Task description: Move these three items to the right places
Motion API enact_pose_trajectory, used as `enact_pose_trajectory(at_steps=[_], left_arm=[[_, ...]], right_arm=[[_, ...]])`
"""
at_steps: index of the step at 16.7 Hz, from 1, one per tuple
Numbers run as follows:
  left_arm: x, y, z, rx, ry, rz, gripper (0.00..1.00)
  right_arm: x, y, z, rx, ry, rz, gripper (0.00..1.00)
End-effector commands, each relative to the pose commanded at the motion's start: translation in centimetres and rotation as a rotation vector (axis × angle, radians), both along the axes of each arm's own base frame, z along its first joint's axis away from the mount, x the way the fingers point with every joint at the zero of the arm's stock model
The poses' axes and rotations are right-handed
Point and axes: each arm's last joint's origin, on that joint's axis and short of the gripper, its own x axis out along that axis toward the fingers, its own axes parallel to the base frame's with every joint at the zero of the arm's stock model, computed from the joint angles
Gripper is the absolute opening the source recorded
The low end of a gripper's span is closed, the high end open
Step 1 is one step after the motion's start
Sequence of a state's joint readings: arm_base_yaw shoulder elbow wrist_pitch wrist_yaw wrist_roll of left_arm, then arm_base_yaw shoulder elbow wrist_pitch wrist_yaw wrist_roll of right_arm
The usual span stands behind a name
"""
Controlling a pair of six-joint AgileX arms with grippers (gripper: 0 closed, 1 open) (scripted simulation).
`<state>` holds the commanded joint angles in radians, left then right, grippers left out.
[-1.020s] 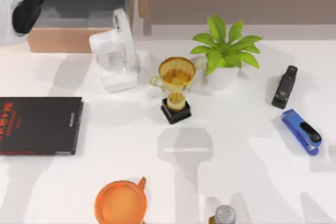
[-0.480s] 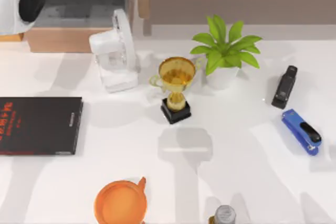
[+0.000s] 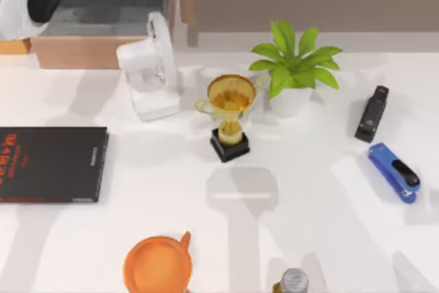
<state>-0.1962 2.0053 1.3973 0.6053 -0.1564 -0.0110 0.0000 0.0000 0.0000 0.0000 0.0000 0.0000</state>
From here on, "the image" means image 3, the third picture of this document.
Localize gold trophy on black base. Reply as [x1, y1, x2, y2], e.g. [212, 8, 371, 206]
[194, 73, 267, 163]

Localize wooden open shelves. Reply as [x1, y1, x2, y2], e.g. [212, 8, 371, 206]
[176, 0, 439, 48]

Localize orange cup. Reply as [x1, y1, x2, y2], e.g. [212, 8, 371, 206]
[123, 231, 193, 293]

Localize grey pierced drawer inside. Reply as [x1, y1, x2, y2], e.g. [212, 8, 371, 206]
[40, 0, 178, 37]

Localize yellow bottle with grey cap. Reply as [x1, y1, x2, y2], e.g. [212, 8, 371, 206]
[272, 268, 309, 293]

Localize blue and black stapler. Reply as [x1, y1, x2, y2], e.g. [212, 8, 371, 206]
[368, 141, 421, 204]

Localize green plant in white pot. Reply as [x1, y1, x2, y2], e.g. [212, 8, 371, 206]
[248, 19, 344, 119]

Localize wooden cupboard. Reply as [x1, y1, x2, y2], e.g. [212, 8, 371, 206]
[0, 38, 32, 55]

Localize white table fan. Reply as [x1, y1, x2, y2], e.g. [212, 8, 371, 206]
[115, 11, 182, 123]

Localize black book with red print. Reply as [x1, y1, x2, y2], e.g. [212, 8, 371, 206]
[0, 126, 110, 204]

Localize pale wooden drawer front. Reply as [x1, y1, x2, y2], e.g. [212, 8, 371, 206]
[30, 34, 149, 70]

